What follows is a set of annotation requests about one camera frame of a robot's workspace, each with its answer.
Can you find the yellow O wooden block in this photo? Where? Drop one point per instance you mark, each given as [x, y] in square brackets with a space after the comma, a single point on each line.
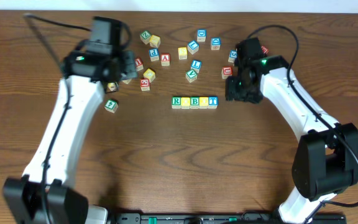
[185, 102]

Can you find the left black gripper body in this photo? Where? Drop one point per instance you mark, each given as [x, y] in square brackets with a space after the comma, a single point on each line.
[128, 66]

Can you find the red A wooden block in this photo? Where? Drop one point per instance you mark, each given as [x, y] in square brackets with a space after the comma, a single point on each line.
[165, 60]

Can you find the yellow S wooden block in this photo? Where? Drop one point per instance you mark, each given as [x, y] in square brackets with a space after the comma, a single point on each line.
[182, 53]

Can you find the green 4 wooden block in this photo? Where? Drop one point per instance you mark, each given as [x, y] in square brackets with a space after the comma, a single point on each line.
[111, 106]

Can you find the green Z wooden block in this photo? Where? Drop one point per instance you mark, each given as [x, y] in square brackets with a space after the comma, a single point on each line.
[145, 37]

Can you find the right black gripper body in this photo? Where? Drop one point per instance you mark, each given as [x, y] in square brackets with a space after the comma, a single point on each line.
[240, 89]

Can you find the yellow K wooden block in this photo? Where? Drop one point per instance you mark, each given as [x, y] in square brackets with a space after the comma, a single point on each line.
[113, 87]

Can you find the blue L wooden block upper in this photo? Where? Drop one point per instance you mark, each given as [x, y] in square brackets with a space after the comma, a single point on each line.
[193, 47]

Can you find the blue d wooden block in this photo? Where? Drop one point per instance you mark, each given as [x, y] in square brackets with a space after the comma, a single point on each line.
[201, 35]
[215, 43]

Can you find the green B wooden block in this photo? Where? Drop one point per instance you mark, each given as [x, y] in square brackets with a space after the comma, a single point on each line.
[194, 102]

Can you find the red block far right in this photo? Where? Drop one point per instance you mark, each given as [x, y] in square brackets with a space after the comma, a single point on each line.
[264, 49]

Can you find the blue D wooden block top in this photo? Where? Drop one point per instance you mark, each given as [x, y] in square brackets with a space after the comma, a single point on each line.
[201, 35]

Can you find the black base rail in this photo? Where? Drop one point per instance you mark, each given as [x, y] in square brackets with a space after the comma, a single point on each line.
[136, 218]

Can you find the green R wooden block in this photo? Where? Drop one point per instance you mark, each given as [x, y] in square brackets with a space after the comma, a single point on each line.
[176, 102]

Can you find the blue L wooden block lower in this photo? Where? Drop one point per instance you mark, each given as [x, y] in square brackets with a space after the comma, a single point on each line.
[196, 65]

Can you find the blue 5 wooden block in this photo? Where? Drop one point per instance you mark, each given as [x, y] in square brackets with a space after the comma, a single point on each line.
[232, 56]

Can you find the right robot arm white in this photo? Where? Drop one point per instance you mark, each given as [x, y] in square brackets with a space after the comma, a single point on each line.
[325, 167]

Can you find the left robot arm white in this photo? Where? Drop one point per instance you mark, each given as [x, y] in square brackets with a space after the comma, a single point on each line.
[45, 192]

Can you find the red U block right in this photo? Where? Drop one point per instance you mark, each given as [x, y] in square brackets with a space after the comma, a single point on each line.
[226, 72]

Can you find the yellow wooden block near Z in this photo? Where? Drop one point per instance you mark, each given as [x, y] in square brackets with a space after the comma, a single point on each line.
[155, 41]

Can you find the blue T wooden block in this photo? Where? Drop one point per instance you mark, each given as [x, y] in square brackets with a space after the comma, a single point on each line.
[213, 102]

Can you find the green V block centre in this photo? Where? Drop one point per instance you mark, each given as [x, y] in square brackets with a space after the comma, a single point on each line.
[191, 75]

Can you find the blue P wooden block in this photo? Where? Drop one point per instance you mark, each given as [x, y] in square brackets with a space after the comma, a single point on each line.
[154, 55]

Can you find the blue l wooden block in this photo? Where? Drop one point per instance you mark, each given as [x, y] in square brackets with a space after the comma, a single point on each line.
[196, 65]
[193, 47]

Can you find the red E wooden block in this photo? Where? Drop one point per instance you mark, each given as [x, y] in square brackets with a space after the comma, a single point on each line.
[145, 84]

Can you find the blue D wooden block right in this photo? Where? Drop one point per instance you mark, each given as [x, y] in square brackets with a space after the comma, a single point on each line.
[215, 43]

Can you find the yellow C wooden block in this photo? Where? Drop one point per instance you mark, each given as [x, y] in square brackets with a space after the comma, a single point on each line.
[150, 75]

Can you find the green N wooden block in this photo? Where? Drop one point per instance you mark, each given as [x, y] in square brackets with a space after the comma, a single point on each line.
[127, 81]

